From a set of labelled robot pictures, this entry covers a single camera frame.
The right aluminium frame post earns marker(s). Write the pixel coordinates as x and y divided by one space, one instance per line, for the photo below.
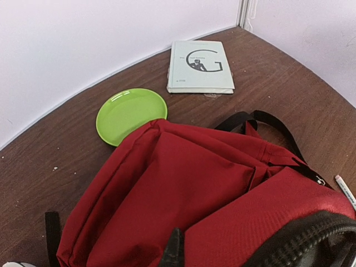
246 13

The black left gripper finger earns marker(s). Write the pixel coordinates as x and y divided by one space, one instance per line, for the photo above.
173 255

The green plate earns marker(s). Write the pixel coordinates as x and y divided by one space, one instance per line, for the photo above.
126 111

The pink white pen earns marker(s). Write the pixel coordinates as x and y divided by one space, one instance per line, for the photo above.
346 190

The grey book with G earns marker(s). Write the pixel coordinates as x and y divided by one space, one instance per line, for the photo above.
199 67

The red backpack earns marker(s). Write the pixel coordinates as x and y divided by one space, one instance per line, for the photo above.
241 193

